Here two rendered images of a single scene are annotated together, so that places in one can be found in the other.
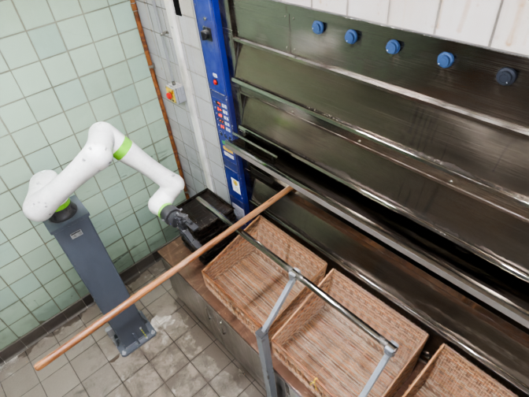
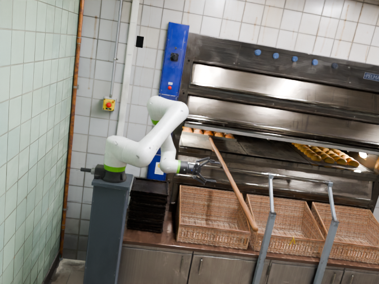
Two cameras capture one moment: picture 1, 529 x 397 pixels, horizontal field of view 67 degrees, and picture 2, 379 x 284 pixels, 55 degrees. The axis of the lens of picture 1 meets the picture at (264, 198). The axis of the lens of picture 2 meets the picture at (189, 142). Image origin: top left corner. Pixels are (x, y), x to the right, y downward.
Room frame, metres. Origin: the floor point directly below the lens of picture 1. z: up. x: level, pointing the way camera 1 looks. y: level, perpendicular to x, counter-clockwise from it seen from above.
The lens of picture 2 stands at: (0.22, 2.49, 2.00)
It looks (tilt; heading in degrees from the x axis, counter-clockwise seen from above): 15 degrees down; 302
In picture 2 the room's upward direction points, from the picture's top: 10 degrees clockwise
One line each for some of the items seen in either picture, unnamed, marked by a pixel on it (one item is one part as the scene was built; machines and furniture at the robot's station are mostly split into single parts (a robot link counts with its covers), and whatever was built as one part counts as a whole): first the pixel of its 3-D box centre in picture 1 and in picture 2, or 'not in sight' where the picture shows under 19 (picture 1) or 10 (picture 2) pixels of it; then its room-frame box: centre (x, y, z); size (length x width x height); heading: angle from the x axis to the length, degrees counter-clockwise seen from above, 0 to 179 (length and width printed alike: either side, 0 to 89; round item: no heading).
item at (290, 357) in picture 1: (345, 344); (281, 223); (0.95, -0.31, 0.72); 0.56 x 0.49 x 0.28; 39
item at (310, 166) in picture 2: (388, 246); (280, 162); (1.15, -0.52, 1.16); 1.80 x 0.06 x 0.04; 39
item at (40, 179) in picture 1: (49, 191); (118, 152); (1.58, 1.05, 1.36); 0.16 x 0.13 x 0.19; 6
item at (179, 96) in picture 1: (175, 92); (109, 103); (2.29, 0.46, 1.46); 0.10 x 0.07 x 0.10; 39
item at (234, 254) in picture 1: (263, 275); (211, 215); (1.42, 0.06, 0.72); 0.56 x 0.49 x 0.28; 38
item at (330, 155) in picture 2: not in sight; (323, 152); (0.96, -1.21, 1.21); 0.61 x 0.48 x 0.06; 129
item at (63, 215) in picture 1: (57, 203); (104, 171); (1.64, 1.08, 1.23); 0.26 x 0.15 x 0.06; 36
